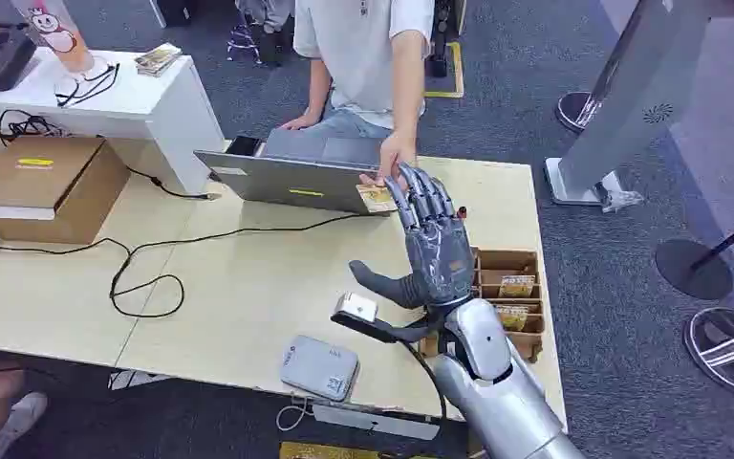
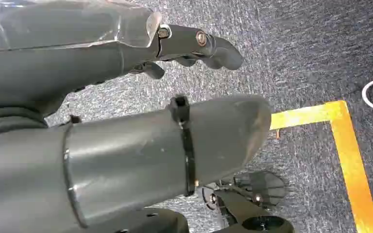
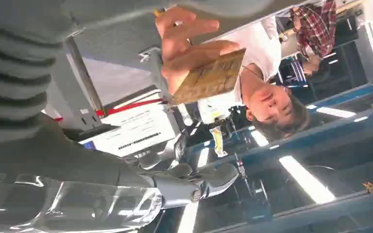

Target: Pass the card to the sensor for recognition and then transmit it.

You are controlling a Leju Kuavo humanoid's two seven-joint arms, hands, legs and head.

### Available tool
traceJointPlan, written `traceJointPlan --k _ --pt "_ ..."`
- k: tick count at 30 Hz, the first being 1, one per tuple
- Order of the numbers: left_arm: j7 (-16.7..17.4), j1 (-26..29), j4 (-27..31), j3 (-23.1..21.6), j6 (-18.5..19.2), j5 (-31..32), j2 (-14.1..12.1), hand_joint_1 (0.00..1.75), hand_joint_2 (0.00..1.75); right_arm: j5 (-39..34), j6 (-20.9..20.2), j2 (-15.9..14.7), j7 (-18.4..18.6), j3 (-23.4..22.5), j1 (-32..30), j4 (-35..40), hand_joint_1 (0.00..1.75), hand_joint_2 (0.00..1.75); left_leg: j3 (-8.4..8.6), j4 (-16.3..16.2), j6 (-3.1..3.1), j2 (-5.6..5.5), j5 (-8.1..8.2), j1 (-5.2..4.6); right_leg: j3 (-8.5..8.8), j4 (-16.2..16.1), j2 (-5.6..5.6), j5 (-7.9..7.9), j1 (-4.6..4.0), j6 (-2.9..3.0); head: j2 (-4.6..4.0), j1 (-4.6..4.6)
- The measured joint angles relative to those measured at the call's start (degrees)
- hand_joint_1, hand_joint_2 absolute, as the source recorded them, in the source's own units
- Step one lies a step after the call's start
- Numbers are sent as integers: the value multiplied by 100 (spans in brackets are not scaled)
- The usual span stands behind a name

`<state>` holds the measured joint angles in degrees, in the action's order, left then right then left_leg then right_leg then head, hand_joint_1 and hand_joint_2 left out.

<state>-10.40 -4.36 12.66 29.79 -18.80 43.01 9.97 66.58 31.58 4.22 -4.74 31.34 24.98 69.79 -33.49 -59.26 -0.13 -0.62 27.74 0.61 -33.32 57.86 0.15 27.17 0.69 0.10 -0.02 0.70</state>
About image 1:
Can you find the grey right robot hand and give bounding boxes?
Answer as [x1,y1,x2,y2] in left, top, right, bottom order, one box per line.
[349,163,477,312]

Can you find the person's left hand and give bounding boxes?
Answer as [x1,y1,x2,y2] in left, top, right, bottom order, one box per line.
[358,131,419,188]

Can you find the person's right hand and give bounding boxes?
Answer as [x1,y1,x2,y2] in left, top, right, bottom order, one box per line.
[280,110,323,132]

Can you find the black phone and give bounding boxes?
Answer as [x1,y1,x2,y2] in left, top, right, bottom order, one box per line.
[226,134,265,158]

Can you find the grey laptop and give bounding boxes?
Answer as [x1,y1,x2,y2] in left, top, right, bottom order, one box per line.
[194,129,399,217]

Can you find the wooden card box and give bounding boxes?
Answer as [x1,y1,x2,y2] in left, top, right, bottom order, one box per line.
[419,248,546,364]

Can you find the person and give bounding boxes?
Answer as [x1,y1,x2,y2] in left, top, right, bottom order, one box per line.
[278,0,437,188]

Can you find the chrome stool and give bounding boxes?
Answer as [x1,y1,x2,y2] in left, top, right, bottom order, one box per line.
[226,24,265,65]

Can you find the yellow floor tape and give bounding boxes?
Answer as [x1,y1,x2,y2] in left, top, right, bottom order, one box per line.
[423,40,465,100]

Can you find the seated person's legs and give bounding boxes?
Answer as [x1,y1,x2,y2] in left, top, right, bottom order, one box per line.
[235,0,296,68]

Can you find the black equipment stand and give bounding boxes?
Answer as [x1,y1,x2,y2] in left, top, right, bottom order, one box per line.
[425,0,454,79]

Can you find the white cabinet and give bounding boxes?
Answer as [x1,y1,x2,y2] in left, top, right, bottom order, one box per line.
[0,47,226,196]

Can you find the flat grey device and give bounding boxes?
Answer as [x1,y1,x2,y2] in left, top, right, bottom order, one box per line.
[279,335,360,404]

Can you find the white power strip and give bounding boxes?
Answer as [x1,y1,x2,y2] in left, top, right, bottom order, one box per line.
[312,404,441,442]

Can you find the chrome round base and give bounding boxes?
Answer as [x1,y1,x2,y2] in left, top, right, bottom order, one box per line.
[683,307,734,396]
[554,91,602,134]

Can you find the crumpled clear plastic wrap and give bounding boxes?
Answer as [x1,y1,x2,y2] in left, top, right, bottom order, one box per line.
[594,184,645,215]

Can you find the black eyeglasses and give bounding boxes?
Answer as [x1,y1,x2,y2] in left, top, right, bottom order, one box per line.
[54,61,121,109]

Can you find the yellow patterned sheet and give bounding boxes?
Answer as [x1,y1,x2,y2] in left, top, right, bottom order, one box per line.
[278,441,435,459]

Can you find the silver kiosk stand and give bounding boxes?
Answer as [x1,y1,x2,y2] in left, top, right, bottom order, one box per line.
[544,0,734,208]

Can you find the black stanchion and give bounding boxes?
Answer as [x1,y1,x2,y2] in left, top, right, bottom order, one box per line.
[655,204,734,301]

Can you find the cartoon print standing sign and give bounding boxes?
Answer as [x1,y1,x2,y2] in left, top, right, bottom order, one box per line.
[11,0,112,82]

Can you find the brown cardboard box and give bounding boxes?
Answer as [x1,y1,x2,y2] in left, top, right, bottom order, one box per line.
[0,136,132,247]

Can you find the white desk foot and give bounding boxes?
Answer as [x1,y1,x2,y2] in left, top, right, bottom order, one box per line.
[108,370,175,391]

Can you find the person's leg with shoe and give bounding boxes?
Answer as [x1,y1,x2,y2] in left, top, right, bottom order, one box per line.
[0,367,49,459]

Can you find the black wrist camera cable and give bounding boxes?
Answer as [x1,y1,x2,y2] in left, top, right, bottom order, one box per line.
[399,340,449,424]

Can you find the black cable with plug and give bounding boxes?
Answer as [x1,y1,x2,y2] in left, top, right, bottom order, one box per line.
[124,165,223,203]

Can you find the long black power cable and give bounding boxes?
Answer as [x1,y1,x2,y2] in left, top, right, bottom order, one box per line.
[0,213,368,320]

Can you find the white looped cable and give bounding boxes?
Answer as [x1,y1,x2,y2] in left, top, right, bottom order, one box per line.
[276,395,314,433]

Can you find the tangled black cable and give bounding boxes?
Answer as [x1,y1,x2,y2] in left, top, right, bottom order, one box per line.
[0,108,72,147]

